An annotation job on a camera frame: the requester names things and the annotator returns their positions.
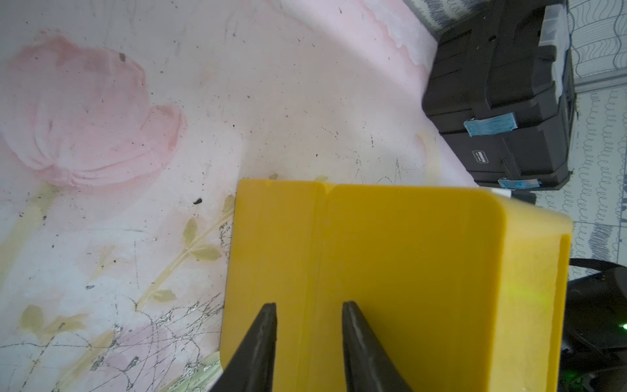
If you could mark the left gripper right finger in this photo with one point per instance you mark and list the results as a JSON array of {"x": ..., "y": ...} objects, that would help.
[{"x": 367, "y": 366}]

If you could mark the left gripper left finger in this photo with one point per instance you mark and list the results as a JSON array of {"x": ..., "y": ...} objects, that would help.
[{"x": 252, "y": 366}]

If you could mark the yellow drawer cabinet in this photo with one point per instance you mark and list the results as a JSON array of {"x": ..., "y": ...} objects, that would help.
[{"x": 465, "y": 289}]

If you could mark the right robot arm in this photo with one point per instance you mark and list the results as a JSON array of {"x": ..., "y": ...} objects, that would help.
[{"x": 593, "y": 354}]

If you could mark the floral table mat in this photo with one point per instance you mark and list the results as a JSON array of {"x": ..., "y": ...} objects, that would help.
[{"x": 125, "y": 129}]

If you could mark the black toolbox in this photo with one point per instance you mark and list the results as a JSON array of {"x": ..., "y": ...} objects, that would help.
[{"x": 501, "y": 94}]

